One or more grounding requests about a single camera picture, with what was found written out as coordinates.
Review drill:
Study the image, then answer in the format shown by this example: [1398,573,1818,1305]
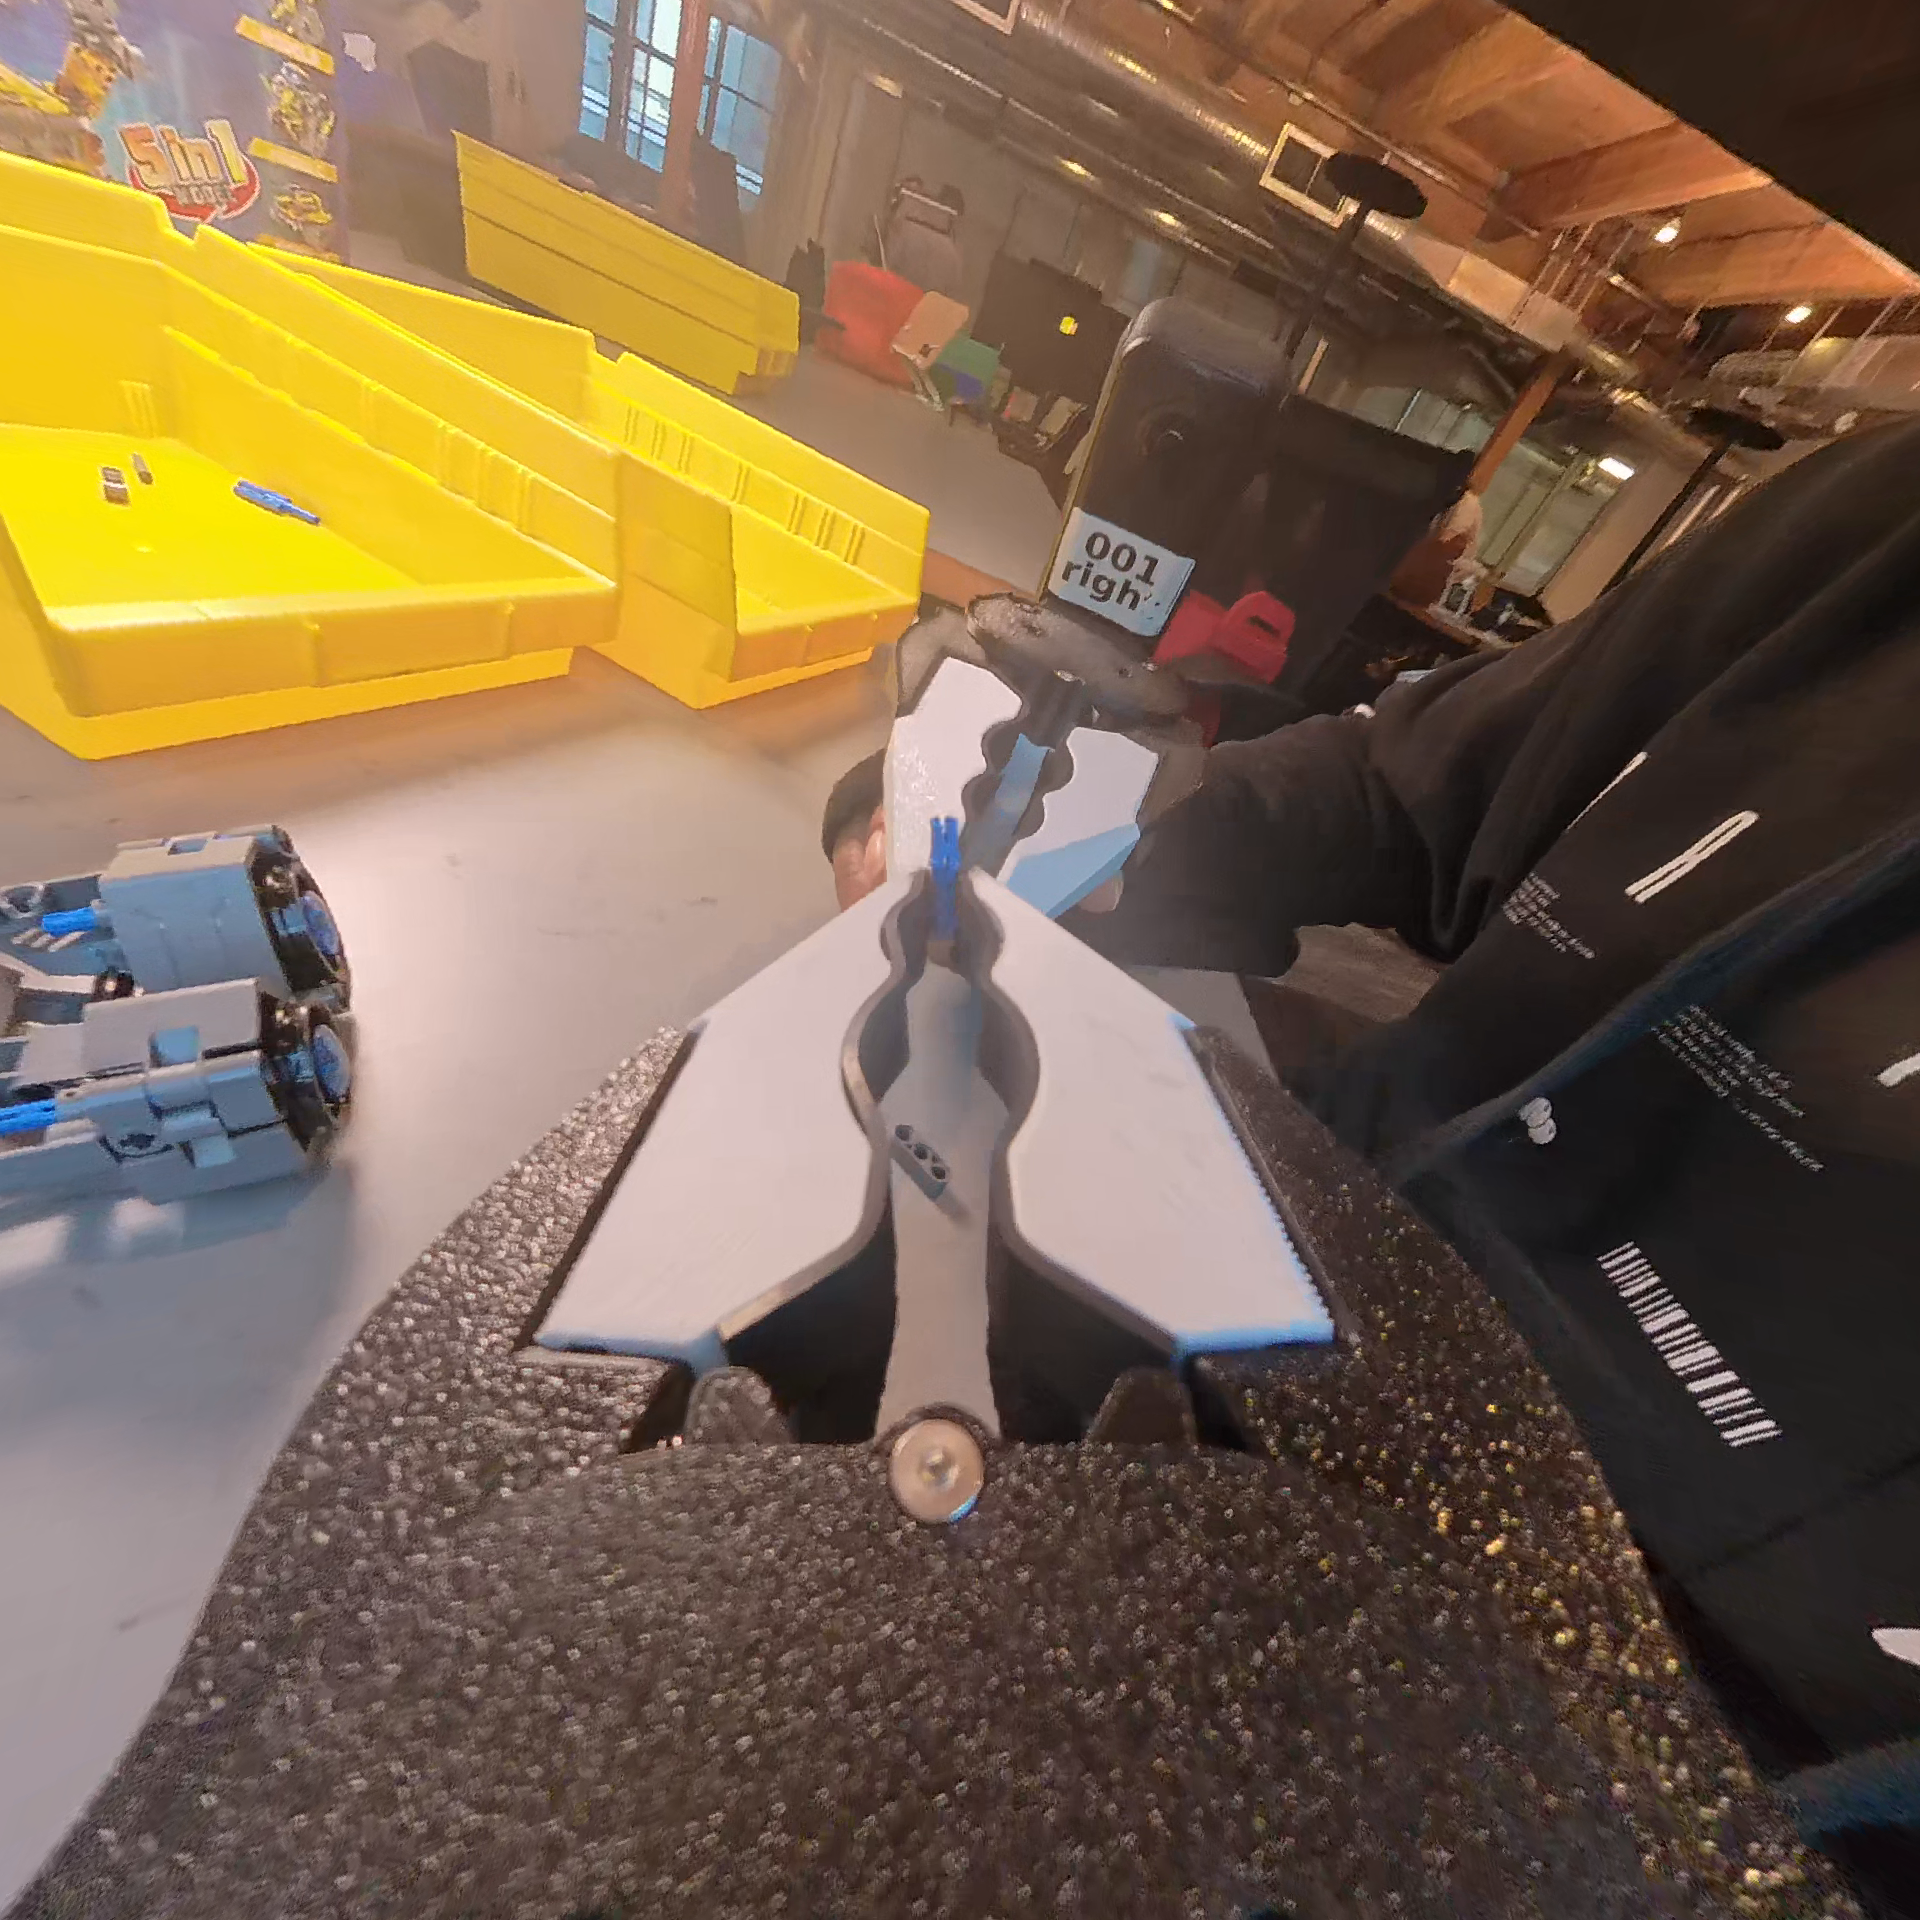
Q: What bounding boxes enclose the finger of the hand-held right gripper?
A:
[995,727,1165,924]
[881,660,1027,890]

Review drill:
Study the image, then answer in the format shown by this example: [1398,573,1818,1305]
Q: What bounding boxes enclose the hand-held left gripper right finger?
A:
[966,868,1341,1361]

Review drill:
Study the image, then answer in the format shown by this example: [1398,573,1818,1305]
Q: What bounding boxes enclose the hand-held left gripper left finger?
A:
[532,868,924,1377]

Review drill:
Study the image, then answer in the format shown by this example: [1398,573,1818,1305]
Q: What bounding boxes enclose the yellow ribbed storage bin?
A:
[269,247,933,711]

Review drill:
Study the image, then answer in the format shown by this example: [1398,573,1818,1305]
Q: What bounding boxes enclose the grey toy brick wing assembly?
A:
[0,982,360,1203]

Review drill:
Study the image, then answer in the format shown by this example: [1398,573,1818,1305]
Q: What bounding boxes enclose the grey toy brick engine assembly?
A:
[0,825,351,1010]

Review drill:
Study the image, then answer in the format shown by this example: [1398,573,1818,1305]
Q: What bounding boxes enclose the yellow open-front storage bin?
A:
[0,150,627,765]

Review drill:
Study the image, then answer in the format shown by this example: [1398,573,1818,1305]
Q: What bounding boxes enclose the person's right forearm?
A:
[1116,592,1667,977]

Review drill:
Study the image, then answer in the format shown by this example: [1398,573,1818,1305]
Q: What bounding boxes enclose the grey desk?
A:
[0,345,1276,1876]

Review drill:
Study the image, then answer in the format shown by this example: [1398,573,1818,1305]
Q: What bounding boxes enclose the person's right hand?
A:
[823,748,894,912]

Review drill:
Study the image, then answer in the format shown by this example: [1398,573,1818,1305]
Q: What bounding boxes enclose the red plastic case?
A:
[1161,590,1300,701]

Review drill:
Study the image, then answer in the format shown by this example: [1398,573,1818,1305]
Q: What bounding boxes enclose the black pole stand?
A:
[1292,150,1430,399]
[1641,404,1789,578]

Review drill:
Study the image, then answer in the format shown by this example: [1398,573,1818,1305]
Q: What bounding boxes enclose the colourful storage boxes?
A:
[818,254,1041,441]

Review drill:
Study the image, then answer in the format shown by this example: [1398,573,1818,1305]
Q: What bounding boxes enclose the plain yellow storage bin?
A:
[453,133,804,398]

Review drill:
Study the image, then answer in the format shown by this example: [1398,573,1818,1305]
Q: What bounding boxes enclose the person's black printed clothing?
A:
[1260,419,1920,1920]

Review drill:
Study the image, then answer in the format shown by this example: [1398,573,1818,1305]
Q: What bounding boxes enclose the blue robot kit box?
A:
[0,0,356,268]

